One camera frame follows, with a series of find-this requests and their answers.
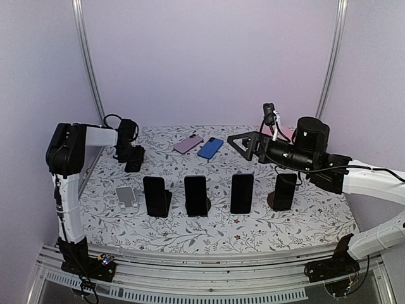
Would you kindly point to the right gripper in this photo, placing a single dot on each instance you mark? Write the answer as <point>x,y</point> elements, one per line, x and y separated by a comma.
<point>253,145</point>

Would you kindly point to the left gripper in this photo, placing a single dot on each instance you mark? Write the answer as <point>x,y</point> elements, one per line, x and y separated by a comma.
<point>121,158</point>

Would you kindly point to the black phone blue edge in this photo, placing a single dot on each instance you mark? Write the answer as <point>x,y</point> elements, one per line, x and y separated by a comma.
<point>241,193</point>

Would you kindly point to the black phone teal edge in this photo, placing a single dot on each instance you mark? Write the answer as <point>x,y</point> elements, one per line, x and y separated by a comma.
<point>195,195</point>

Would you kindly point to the dark grey phone stand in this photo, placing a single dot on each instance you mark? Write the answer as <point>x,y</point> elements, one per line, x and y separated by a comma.
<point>209,206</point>

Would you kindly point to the white grey folding stand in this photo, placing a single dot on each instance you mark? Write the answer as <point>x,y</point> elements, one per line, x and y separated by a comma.
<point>230,212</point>

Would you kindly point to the black folding phone stand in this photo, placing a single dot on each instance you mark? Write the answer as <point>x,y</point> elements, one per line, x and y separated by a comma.
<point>168,197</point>

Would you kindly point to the small black phone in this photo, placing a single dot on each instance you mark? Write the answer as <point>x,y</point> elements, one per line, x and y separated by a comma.
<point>133,166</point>

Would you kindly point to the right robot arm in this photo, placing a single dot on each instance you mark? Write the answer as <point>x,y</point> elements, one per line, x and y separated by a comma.
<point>362,183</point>

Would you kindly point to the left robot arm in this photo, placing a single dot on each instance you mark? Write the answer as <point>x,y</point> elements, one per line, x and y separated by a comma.
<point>65,158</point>

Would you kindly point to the blue phone face down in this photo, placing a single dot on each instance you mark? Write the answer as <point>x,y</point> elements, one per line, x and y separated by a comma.
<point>210,148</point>

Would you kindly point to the pink phone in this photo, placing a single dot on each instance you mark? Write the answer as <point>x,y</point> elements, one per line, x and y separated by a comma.
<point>188,143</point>

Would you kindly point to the pink plastic plate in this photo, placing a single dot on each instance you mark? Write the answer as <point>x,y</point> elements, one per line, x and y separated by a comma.
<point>287,131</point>

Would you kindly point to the floral patterned table mat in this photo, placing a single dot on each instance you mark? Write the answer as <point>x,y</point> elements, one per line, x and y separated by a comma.
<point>316,218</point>

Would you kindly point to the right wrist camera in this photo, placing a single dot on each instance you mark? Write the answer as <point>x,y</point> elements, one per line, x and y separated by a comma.
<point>271,120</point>

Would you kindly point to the left aluminium frame post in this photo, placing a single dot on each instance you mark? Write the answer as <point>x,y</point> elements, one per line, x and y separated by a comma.
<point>78,15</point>

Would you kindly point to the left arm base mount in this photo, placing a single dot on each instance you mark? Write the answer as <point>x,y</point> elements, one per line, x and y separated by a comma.
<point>76,260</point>

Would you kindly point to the front aluminium rail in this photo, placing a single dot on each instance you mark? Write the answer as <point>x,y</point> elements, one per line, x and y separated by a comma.
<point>277,277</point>

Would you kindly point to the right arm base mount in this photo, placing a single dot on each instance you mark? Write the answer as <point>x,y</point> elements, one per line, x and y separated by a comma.
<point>339,264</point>

